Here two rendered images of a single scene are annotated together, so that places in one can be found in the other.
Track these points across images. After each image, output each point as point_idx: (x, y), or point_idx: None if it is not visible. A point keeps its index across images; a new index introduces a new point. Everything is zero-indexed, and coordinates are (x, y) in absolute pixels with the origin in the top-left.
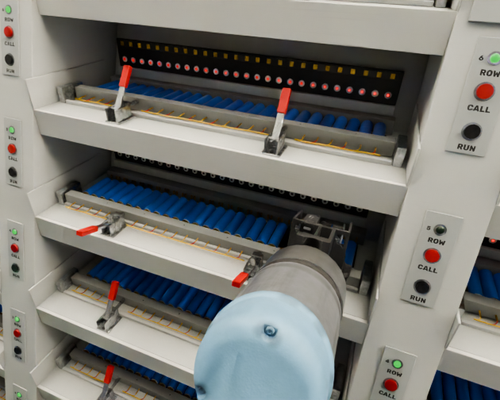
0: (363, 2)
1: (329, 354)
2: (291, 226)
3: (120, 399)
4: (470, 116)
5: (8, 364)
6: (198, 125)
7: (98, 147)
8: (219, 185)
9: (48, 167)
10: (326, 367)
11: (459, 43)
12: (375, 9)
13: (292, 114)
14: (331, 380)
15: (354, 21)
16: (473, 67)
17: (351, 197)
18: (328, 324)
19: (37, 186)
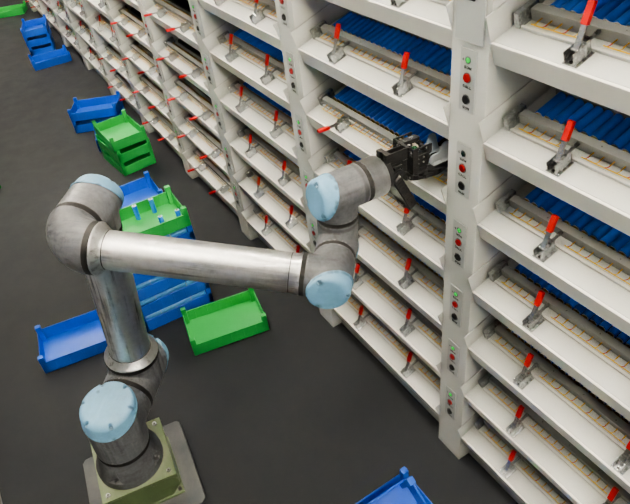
0: (434, 3)
1: (337, 195)
2: (393, 143)
3: (361, 238)
4: (464, 90)
5: (306, 205)
6: (374, 65)
7: (328, 75)
8: None
9: (310, 81)
10: (332, 198)
11: (455, 48)
12: (422, 21)
13: (435, 55)
14: (336, 203)
15: (417, 25)
16: (461, 63)
17: (432, 127)
18: (346, 187)
19: (305, 95)
